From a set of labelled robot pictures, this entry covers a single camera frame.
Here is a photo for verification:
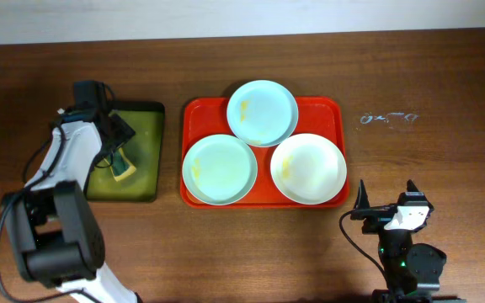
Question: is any yellow green sponge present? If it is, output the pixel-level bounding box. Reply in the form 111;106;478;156
104;148;136;182

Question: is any pale green plate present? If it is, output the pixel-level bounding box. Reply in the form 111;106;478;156
182;134;258;206

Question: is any light blue plate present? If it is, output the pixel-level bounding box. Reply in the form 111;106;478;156
227;80;299;147

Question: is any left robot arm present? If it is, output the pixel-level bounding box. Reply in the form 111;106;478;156
0;114;141;302

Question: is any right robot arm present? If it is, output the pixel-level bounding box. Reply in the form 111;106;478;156
342;180;463;303

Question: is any red plastic tray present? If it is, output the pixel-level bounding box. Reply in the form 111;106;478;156
182;96;345;209

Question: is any white plate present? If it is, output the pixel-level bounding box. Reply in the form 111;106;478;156
269;133;347;205

